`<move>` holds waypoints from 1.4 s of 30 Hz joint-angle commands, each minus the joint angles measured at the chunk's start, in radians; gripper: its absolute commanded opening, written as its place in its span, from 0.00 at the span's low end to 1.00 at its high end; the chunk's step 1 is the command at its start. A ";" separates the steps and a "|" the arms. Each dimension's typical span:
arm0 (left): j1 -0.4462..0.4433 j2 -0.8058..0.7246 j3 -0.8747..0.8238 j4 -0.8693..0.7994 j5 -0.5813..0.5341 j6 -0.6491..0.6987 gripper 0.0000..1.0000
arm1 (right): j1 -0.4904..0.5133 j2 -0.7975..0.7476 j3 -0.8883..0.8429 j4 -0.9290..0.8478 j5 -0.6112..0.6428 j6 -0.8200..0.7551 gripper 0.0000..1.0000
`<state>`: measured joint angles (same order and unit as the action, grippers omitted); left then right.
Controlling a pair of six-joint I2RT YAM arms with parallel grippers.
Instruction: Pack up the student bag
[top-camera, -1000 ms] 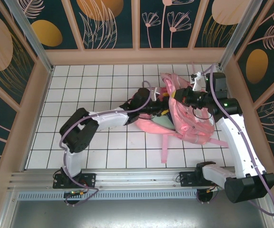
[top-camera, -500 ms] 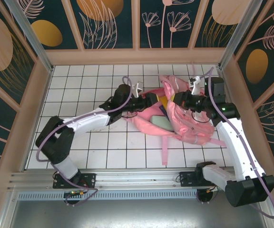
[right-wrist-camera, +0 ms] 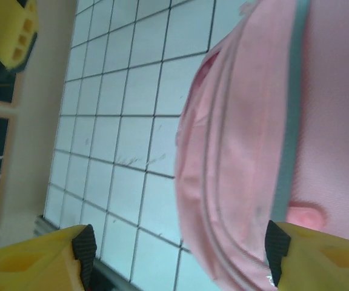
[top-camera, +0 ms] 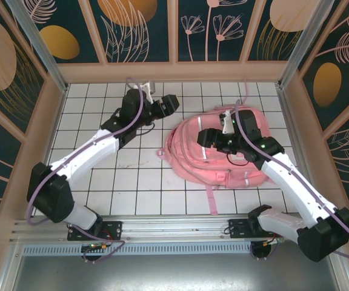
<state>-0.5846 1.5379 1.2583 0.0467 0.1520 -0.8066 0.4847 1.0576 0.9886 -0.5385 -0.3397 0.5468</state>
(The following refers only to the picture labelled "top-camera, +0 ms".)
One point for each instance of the pink backpack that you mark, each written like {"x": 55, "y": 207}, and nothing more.
{"x": 192, "y": 151}

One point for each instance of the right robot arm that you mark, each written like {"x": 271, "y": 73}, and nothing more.
{"x": 292, "y": 185}

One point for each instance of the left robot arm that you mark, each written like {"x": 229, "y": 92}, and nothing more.
{"x": 83, "y": 151}

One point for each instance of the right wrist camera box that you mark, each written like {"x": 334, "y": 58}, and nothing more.
{"x": 227, "y": 125}

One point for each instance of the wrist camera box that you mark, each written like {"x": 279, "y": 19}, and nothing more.
{"x": 227, "y": 125}
{"x": 148, "y": 88}

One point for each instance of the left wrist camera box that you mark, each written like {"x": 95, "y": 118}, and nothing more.
{"x": 148, "y": 88}

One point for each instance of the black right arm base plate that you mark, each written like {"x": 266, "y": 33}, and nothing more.
{"x": 238, "y": 230}

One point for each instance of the aluminium mounting rail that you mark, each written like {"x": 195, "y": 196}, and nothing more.
{"x": 174, "y": 227}

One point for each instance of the aluminium corner post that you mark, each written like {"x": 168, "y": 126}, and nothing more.
{"x": 39, "y": 45}
{"x": 301, "y": 45}

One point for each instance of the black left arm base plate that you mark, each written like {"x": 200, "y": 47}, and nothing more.
{"x": 114, "y": 228}

